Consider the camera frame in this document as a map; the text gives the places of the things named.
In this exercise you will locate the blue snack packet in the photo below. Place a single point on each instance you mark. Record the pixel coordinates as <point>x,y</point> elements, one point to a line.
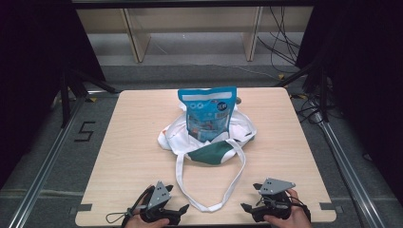
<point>207,114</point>

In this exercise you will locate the white tote bag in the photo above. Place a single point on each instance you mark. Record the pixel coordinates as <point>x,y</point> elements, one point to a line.
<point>177,141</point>

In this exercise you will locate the light wooden shelf unit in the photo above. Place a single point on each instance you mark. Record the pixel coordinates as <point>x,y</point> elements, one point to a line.
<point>193,22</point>

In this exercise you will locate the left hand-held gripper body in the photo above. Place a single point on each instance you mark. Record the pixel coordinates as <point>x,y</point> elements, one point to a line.
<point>159,197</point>

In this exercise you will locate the black curtain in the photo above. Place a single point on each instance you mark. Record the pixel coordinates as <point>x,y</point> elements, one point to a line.
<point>364,79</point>
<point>34,79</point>

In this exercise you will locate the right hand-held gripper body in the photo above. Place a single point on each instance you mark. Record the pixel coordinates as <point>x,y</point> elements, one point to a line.
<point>275,196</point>

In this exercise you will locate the black metal stand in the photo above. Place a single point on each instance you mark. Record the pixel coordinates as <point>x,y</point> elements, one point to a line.
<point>323,95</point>
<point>65,101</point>

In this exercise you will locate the person's left hand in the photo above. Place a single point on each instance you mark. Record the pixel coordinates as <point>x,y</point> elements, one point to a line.
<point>145,223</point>

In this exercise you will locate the aluminium rail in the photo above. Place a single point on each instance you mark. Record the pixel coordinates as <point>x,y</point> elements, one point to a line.
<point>348,171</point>
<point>47,164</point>

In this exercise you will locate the person's right hand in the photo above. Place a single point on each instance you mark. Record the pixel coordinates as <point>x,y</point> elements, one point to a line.
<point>294,218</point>

